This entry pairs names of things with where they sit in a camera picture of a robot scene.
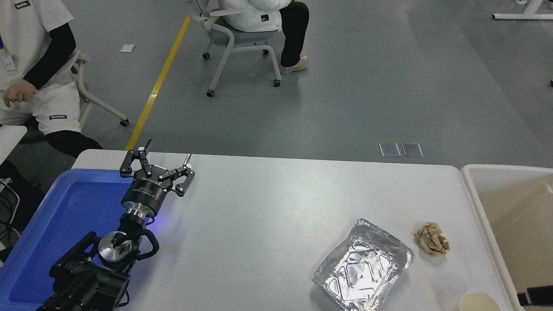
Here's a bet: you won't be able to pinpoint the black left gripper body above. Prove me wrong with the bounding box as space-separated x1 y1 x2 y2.
121 166 175 215

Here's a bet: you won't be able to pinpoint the white paper cup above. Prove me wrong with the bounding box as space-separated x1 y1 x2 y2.
459 291 502 311

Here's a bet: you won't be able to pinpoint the person's left hand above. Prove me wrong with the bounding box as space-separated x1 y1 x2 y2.
2 80 36 108

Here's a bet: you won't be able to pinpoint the blue plastic tray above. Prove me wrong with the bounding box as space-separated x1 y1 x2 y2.
0 168 152 309

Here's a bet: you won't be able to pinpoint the large pale bin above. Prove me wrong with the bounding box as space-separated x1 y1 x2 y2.
461 164 553 311

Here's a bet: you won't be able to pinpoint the crumpled tan paper ball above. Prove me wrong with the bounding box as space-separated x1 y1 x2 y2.
414 222 451 258

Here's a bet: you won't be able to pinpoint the grey office chair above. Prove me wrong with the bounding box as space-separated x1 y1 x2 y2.
19 49 130 145

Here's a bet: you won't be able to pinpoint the white side desk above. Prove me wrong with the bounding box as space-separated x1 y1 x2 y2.
0 125 27 165

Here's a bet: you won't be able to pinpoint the white id badge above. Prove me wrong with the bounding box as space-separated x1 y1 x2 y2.
1 54 17 76

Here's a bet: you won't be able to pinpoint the silver foil tray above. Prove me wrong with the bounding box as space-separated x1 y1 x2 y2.
312 219 416 311

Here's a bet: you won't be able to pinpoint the person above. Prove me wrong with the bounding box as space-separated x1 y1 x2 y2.
216 0 310 75
0 0 104 234

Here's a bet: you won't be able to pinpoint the black cables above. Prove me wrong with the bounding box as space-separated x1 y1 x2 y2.
0 179 21 253

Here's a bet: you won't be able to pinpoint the white table base frame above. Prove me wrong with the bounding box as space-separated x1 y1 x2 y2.
493 0 553 20

